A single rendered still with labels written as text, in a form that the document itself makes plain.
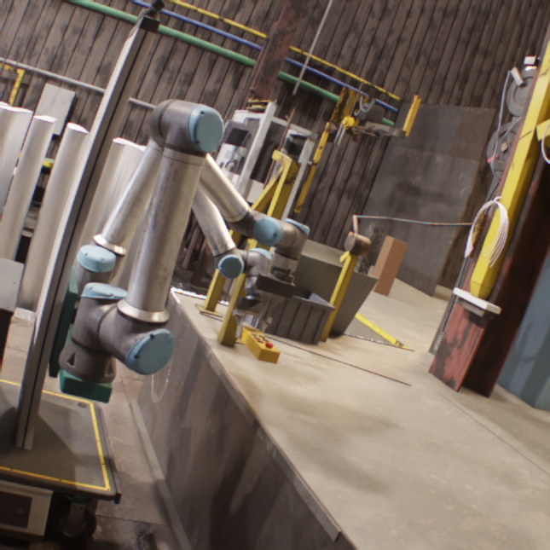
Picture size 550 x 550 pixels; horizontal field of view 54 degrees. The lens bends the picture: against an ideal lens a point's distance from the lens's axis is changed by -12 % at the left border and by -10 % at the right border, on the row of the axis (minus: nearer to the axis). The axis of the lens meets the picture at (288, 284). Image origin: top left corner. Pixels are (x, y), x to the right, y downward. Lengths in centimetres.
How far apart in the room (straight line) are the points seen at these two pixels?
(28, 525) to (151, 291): 96
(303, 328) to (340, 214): 765
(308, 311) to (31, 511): 180
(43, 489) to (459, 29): 1121
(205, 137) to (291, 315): 170
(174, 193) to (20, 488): 106
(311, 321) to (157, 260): 167
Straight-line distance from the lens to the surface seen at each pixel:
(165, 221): 153
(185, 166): 151
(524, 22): 1332
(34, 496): 198
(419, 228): 935
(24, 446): 208
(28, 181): 431
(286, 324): 305
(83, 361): 177
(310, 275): 332
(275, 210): 257
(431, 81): 1148
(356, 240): 318
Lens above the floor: 142
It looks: 8 degrees down
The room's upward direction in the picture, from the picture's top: 21 degrees clockwise
